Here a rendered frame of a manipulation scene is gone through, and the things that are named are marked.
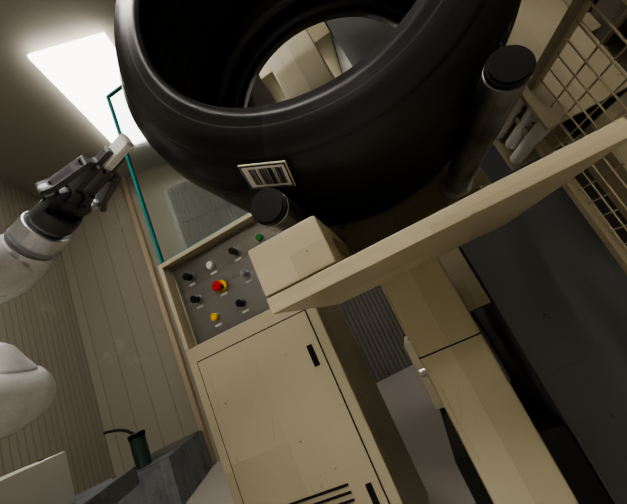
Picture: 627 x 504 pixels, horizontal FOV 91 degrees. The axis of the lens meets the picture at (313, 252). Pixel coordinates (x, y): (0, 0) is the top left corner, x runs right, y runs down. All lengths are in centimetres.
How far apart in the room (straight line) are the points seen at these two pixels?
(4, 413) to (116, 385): 337
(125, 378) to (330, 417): 339
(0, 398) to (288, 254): 78
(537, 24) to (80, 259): 466
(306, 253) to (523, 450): 57
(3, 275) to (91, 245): 398
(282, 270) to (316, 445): 90
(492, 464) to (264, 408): 72
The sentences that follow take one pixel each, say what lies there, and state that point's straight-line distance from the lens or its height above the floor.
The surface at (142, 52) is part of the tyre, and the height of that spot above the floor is 119.
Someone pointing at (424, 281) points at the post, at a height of 75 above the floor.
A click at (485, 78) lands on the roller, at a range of 39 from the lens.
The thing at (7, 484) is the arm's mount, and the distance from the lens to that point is 84.
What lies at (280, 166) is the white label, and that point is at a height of 93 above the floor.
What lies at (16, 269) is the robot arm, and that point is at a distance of 81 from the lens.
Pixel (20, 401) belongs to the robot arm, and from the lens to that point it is 101.
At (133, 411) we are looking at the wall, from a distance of 427.
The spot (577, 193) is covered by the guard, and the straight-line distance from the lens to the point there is 79.
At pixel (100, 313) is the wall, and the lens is 449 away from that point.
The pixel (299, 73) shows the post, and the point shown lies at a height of 136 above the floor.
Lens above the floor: 75
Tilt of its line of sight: 14 degrees up
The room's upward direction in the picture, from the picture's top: 25 degrees counter-clockwise
